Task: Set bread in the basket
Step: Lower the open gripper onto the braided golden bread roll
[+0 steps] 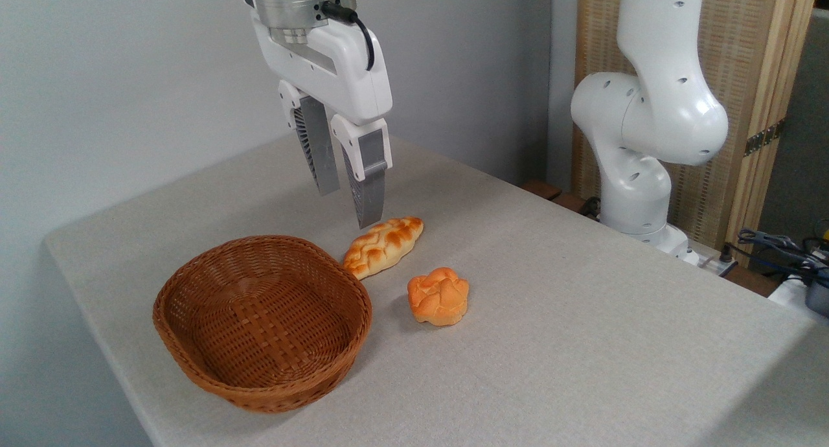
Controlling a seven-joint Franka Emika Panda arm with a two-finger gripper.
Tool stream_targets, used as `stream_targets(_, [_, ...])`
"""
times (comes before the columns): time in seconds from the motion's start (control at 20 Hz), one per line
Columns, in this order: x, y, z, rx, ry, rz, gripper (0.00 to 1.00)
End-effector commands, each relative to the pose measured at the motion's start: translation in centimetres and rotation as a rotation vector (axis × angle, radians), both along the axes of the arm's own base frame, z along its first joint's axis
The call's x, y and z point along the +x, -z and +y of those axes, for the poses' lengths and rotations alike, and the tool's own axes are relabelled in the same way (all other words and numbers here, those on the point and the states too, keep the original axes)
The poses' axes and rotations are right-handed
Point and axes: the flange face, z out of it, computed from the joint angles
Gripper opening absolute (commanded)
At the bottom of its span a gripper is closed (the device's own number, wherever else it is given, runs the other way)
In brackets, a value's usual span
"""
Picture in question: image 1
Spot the grey device box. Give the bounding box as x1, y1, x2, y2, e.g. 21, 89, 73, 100
805, 281, 829, 319

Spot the white power strip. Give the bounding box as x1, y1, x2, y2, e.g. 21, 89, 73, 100
685, 251, 739, 277

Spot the brown wooden block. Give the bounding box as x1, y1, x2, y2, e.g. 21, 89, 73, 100
552, 192, 589, 214
521, 179, 563, 201

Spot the wooden rattan folding screen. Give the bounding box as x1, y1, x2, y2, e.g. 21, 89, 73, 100
573, 0, 821, 266

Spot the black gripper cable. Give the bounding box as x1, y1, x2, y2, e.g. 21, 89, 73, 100
321, 0, 376, 71

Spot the brown wicker basket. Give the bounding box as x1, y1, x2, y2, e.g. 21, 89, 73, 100
153, 235, 373, 413

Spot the long braided bread loaf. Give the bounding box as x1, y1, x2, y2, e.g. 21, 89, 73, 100
343, 216, 425, 281

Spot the brass screen hinge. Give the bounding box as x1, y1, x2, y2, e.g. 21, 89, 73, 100
744, 119, 786, 157

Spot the blue and black cable bundle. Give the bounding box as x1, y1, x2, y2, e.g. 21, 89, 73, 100
736, 228, 829, 274

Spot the round orange bread bun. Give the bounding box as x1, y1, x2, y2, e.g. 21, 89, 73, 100
407, 267, 470, 327

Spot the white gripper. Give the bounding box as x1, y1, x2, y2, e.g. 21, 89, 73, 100
251, 12, 394, 230

